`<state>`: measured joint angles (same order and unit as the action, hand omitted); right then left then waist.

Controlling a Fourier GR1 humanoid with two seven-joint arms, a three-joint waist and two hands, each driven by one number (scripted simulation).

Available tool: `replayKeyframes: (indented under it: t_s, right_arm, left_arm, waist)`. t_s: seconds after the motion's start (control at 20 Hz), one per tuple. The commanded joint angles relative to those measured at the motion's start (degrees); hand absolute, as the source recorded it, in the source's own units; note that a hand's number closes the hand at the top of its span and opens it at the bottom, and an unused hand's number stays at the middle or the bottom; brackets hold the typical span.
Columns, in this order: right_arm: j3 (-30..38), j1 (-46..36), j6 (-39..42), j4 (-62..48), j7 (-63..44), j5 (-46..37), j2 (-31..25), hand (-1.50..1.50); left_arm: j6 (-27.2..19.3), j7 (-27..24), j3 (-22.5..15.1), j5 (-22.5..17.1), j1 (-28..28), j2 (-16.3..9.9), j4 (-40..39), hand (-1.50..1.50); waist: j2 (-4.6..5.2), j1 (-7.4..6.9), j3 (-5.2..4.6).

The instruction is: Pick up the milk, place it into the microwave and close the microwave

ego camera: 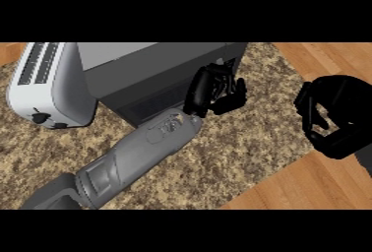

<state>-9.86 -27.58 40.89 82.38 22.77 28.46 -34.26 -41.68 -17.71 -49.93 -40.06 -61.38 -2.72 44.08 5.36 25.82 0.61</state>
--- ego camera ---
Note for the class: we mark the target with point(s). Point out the white toaster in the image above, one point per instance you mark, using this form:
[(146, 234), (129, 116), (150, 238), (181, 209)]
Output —
[(51, 83)]

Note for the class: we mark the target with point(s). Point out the dark grey microwave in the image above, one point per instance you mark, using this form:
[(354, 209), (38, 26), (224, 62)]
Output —
[(160, 78)]

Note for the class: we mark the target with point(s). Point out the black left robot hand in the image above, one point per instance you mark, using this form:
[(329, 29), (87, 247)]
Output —
[(202, 93)]

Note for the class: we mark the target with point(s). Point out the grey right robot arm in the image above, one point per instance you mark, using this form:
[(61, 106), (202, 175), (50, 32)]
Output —
[(366, 162)]

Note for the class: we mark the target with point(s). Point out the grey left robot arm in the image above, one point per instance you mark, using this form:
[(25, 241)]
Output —
[(131, 157)]

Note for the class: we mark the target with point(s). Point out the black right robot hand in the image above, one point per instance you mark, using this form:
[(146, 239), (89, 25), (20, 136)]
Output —
[(339, 131)]

